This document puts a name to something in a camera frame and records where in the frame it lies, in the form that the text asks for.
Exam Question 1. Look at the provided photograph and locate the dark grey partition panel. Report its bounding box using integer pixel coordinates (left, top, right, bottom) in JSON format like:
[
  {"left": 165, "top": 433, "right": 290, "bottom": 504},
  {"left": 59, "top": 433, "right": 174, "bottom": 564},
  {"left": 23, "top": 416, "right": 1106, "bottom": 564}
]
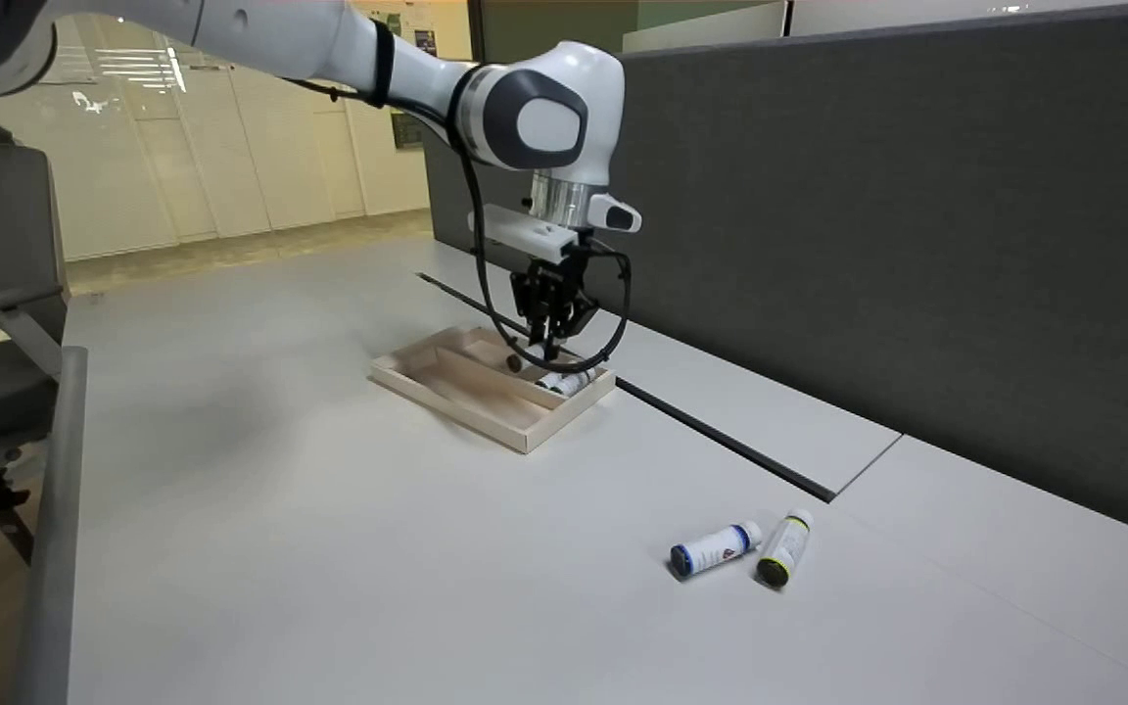
[{"left": 418, "top": 5, "right": 1128, "bottom": 552}]

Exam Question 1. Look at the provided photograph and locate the light wooden compartment tray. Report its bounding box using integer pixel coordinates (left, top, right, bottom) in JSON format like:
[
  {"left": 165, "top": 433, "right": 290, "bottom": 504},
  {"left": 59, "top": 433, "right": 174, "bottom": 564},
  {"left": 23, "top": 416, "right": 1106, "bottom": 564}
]
[{"left": 370, "top": 322, "right": 618, "bottom": 459}]

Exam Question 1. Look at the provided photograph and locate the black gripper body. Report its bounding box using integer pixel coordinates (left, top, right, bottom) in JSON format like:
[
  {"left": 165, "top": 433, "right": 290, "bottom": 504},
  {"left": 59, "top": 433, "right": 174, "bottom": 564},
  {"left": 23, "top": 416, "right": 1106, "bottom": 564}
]
[{"left": 511, "top": 248, "right": 602, "bottom": 329}]

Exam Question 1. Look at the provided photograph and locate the grey metal frame rail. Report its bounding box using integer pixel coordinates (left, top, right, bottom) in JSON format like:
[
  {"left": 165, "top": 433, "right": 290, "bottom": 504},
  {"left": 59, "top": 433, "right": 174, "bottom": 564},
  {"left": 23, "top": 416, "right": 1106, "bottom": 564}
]
[{"left": 7, "top": 339, "right": 94, "bottom": 705}]

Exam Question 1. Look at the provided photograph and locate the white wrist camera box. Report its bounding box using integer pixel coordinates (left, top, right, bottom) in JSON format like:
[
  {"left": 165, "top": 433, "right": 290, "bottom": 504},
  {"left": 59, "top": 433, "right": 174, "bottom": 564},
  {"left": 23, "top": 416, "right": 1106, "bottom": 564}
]
[{"left": 474, "top": 215, "right": 584, "bottom": 273}]

